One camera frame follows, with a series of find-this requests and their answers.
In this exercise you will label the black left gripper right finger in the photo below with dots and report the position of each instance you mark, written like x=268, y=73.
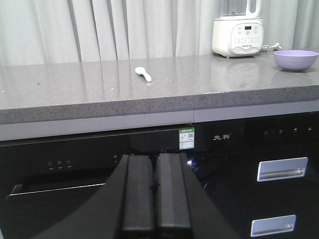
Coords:
x=183, y=209

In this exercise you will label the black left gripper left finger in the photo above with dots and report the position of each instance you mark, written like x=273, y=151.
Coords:
x=99, y=204

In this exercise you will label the light blue plastic spoon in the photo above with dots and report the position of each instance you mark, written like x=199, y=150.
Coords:
x=142, y=72

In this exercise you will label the purple plastic bowl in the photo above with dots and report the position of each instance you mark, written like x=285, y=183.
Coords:
x=295, y=60

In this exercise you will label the green white energy label sticker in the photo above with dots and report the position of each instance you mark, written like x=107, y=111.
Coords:
x=186, y=138

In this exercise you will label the black built-in dishwasher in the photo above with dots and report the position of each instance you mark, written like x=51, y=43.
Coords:
x=26, y=164

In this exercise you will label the white blender with glass jar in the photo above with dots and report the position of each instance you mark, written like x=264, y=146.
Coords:
x=238, y=28

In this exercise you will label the grey pleated curtain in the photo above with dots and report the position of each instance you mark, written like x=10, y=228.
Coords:
x=66, y=31

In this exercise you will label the black drawer appliance silver handles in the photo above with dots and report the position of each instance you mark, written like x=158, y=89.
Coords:
x=262, y=173

